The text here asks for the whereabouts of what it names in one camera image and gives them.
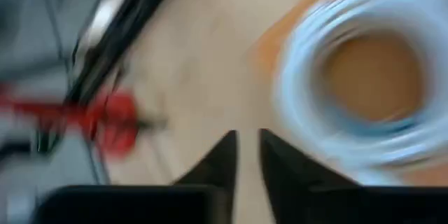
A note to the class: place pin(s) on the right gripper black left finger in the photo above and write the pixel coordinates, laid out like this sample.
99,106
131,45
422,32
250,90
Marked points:
140,206

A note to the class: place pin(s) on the silver metal bracket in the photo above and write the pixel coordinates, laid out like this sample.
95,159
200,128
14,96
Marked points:
105,17

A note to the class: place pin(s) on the orange plastic bin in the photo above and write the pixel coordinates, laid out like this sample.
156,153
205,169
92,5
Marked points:
374,77

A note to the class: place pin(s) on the red desk lamp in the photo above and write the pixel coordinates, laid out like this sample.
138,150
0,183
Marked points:
115,122

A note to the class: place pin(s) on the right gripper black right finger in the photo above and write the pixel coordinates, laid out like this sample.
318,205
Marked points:
332,204

